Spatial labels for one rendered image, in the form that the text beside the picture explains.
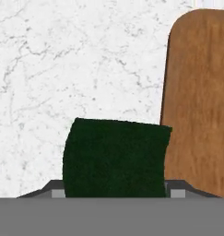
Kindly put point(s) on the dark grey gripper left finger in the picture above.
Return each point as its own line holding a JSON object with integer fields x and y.
{"x": 53, "y": 188}

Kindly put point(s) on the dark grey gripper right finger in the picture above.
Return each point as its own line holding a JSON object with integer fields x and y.
{"x": 182, "y": 187}

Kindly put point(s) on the dark green sponge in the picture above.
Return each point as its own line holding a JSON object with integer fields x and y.
{"x": 115, "y": 158}

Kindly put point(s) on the brown wooden cutting board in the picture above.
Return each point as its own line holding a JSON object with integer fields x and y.
{"x": 198, "y": 101}

